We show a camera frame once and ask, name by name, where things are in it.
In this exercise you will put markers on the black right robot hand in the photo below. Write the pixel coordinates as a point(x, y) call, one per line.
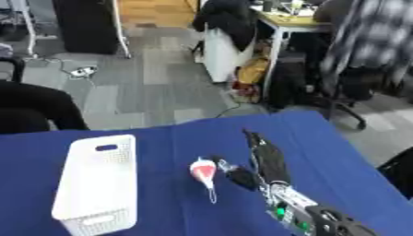
point(271, 159)

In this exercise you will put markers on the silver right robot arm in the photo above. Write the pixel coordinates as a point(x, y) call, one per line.
point(301, 209)

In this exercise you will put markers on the red and white toy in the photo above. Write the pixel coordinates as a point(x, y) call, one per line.
point(203, 171)

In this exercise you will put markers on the black bag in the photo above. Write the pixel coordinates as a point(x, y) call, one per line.
point(290, 83)

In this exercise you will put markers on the yellow bag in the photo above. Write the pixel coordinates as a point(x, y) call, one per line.
point(254, 70)

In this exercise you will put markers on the black office chair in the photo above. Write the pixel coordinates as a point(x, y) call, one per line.
point(349, 92)

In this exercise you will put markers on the white cabinet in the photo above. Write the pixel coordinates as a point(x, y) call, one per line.
point(220, 61)

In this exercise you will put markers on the white-legged wooden desk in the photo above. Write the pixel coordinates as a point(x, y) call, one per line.
point(293, 23)

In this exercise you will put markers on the black jacket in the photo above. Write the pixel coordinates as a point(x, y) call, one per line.
point(228, 18)

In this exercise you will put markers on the person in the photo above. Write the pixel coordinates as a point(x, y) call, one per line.
point(371, 37)

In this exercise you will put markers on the white perforated plastic basket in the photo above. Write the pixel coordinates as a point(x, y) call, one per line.
point(97, 184)

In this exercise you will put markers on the white power strip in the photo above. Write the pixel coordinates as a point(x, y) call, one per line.
point(83, 71)

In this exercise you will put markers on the black cabinet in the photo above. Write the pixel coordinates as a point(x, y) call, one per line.
point(86, 24)

